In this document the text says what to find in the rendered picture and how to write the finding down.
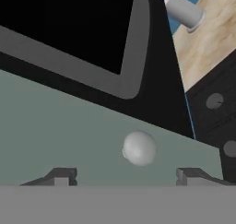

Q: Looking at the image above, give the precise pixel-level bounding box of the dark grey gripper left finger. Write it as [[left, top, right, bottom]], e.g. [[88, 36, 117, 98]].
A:
[[19, 167, 78, 187]]

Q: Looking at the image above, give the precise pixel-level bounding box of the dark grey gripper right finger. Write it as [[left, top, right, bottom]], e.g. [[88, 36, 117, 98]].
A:
[[175, 167, 235, 187]]

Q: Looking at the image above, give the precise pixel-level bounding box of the light wood cabinet door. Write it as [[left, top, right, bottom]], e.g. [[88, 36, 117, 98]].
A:
[[171, 0, 236, 94]]

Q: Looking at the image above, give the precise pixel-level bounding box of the sage green drawer front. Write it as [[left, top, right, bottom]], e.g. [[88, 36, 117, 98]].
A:
[[0, 68, 224, 187]]

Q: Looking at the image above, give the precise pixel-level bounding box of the grey stove knob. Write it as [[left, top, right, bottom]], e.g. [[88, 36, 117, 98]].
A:
[[205, 92, 225, 111], [222, 140, 236, 159]]

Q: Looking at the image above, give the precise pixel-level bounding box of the round grey knob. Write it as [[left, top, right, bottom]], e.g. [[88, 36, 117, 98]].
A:
[[122, 129, 159, 168]]

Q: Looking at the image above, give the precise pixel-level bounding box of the black appliance with grey frame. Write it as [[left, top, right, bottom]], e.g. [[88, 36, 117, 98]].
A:
[[0, 0, 196, 140]]

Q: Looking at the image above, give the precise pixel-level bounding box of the grey cylindrical door handle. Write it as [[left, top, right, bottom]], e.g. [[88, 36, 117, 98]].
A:
[[163, 0, 207, 35]]

